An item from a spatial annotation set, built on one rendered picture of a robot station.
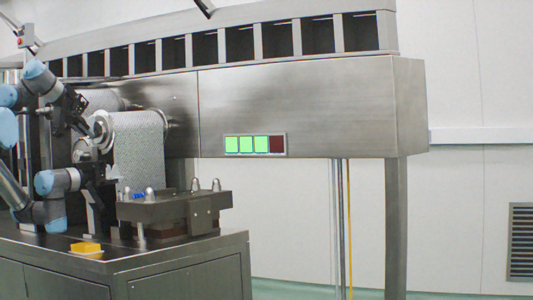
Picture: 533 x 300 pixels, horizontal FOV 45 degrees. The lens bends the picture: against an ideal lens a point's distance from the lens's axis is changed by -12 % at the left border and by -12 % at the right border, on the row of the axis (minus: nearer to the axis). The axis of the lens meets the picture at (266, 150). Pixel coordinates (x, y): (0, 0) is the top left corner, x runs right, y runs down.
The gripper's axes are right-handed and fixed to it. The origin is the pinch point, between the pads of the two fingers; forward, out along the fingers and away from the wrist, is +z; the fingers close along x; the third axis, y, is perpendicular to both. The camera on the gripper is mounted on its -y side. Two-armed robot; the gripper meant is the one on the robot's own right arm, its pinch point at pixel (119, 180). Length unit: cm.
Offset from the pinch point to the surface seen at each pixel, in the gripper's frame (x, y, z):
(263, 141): -36.9, 10.2, 29.4
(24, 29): 59, 59, -1
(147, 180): -0.3, -1.2, 12.8
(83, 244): -11.0, -16.6, -27.4
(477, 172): -30, -23, 263
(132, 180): -0.3, -0.7, 5.4
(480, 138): -33, -1, 258
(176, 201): -20.0, -6.6, 5.9
